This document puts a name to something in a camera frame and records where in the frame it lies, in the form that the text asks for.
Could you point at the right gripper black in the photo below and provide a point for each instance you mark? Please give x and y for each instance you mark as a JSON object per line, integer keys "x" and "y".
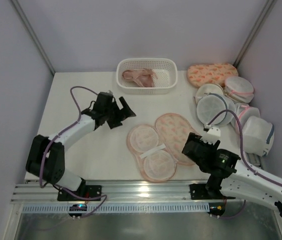
{"x": 197, "y": 149}

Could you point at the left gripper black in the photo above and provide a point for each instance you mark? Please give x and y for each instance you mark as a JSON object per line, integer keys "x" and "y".
{"x": 117, "y": 114}

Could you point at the pink satin lace bra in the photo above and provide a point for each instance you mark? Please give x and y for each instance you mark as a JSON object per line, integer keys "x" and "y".
{"x": 144, "y": 78}

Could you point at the peach floral laundry bag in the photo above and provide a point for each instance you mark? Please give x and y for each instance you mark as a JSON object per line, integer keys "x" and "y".
{"x": 157, "y": 148}

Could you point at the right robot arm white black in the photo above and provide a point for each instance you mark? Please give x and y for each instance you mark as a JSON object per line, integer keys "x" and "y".
{"x": 231, "y": 177}

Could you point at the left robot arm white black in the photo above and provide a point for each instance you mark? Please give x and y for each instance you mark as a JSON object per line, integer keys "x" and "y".
{"x": 46, "y": 159}

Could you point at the white mesh bag blue zipper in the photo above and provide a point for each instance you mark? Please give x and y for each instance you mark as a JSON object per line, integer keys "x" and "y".
{"x": 210, "y": 105}

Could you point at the white mesh bag pink trim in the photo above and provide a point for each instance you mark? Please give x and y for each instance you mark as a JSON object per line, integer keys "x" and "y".
{"x": 244, "y": 112}

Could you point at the cream mesh bag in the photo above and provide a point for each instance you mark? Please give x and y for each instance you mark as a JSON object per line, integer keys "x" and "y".
{"x": 208, "y": 88}

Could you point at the white mesh bag pink zipper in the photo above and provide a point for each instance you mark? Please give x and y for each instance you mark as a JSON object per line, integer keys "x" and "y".
{"x": 239, "y": 89}

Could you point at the peach floral bag at back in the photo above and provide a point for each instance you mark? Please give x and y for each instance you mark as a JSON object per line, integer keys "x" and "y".
{"x": 216, "y": 73}

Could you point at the white perforated plastic basket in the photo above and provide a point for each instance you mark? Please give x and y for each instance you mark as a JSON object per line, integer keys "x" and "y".
{"x": 165, "y": 69}

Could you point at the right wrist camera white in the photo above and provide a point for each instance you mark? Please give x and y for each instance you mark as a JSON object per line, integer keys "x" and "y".
{"x": 212, "y": 134}

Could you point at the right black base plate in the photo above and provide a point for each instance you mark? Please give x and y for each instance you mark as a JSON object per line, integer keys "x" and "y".
{"x": 200, "y": 191}

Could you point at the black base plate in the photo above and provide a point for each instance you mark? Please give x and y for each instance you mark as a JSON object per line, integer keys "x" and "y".
{"x": 90, "y": 192}
{"x": 200, "y": 191}

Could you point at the slotted white cable duct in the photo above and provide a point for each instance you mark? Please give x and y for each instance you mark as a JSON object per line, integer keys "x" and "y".
{"x": 117, "y": 208}

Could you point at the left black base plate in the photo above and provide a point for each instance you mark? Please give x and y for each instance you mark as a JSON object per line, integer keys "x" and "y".
{"x": 90, "y": 192}

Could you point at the aluminium mounting rail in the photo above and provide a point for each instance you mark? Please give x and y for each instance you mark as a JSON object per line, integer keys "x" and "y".
{"x": 120, "y": 178}

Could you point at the left aluminium corner post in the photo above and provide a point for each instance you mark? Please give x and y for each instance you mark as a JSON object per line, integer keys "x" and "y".
{"x": 32, "y": 34}

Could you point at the aluminium corner post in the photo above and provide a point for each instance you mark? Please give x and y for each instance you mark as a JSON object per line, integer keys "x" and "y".
{"x": 253, "y": 33}
{"x": 32, "y": 34}

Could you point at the right aluminium corner post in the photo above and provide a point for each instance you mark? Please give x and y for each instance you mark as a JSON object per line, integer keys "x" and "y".
{"x": 253, "y": 33}

